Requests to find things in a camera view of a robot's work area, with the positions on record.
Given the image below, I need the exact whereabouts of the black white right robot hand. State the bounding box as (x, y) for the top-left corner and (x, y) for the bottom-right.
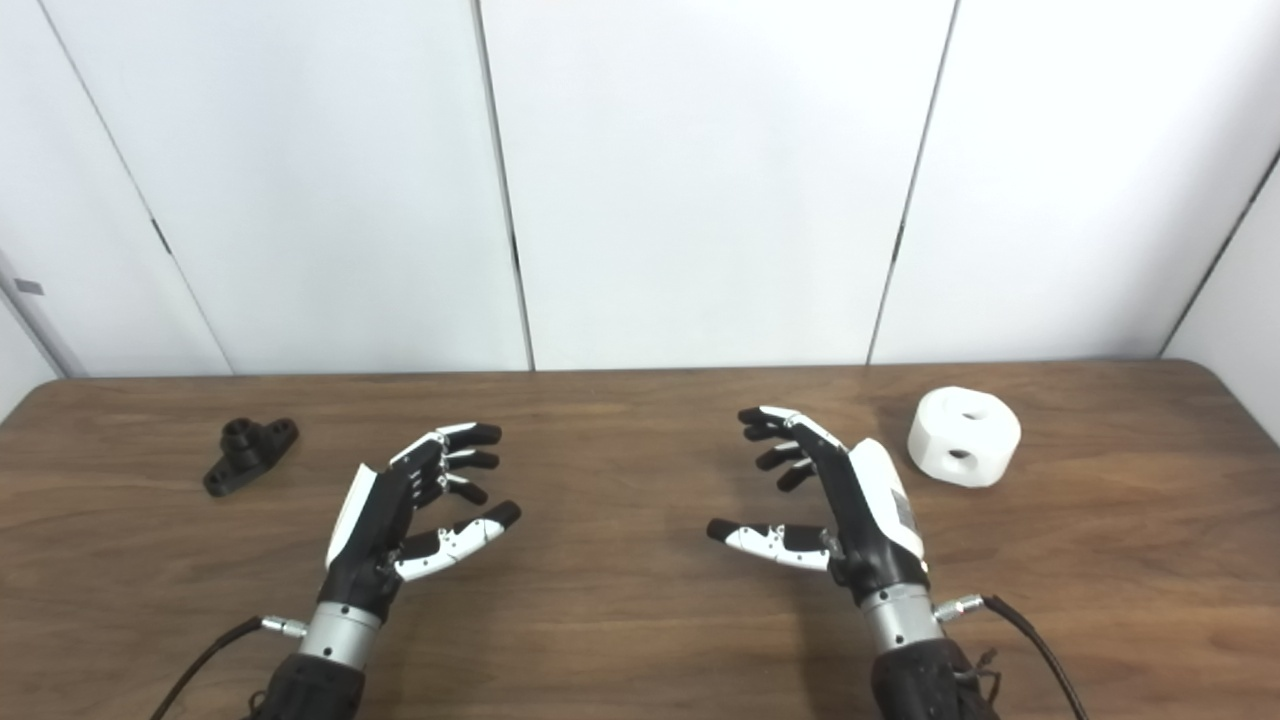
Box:
(706, 405), (931, 606)

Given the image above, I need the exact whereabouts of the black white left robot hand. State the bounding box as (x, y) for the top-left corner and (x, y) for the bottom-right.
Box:
(320, 422), (523, 623)

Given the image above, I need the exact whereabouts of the round white plastic piece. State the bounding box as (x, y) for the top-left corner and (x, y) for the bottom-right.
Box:
(907, 386), (1022, 489)

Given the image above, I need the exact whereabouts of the black plastic holder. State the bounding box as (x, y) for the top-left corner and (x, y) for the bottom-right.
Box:
(203, 417), (300, 499)

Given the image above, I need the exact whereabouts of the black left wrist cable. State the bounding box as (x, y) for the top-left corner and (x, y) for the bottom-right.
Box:
(150, 616), (308, 720)

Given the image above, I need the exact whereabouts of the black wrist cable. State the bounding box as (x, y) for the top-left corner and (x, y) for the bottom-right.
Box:
(935, 594), (1091, 720)
(150, 616), (308, 720)

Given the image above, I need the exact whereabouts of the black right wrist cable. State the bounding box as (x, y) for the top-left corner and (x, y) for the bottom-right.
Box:
(935, 594), (1091, 720)

